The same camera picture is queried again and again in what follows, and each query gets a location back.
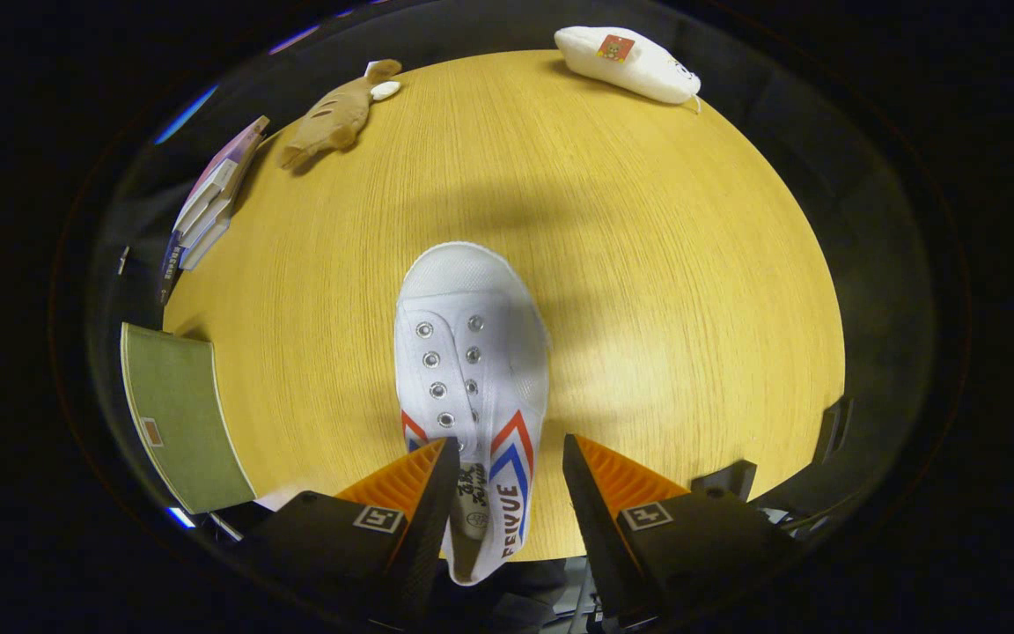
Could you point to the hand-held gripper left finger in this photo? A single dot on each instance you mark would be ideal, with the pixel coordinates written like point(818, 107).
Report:
point(423, 528)

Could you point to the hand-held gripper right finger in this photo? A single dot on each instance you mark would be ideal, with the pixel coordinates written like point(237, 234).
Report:
point(595, 528)

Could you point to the white canvas shoe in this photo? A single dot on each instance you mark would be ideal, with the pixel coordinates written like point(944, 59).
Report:
point(463, 291)

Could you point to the green fabric storage box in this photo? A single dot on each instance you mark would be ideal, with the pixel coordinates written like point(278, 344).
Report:
point(181, 414)

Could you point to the lit computer monitor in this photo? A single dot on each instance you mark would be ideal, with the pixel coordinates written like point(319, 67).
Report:
point(181, 518)

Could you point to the pale blue book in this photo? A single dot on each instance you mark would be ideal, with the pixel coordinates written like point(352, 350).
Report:
point(206, 246)

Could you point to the dark blue book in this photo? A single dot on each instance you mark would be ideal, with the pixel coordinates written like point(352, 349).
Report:
point(172, 273)

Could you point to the white paperback book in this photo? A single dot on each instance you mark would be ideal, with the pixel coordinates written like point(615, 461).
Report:
point(208, 224)

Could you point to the pink cover book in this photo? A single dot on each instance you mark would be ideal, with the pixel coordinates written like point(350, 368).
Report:
point(225, 167)

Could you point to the brown plush toy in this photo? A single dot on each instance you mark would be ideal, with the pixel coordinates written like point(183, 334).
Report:
point(335, 114)

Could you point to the white plush toy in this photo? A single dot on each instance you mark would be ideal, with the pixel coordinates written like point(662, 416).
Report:
point(639, 70)

